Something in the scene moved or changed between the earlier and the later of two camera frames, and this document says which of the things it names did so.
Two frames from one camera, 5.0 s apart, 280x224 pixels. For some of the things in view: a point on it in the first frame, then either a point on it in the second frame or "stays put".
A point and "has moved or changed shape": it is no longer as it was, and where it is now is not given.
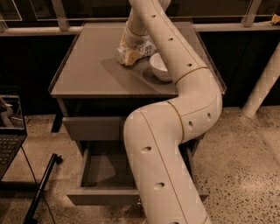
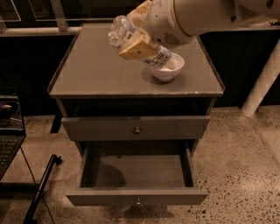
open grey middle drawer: [104, 176] stays put
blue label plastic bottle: [146, 50] has moved or changed shape
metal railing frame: [61, 24] stays put
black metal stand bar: [56, 158] stays put
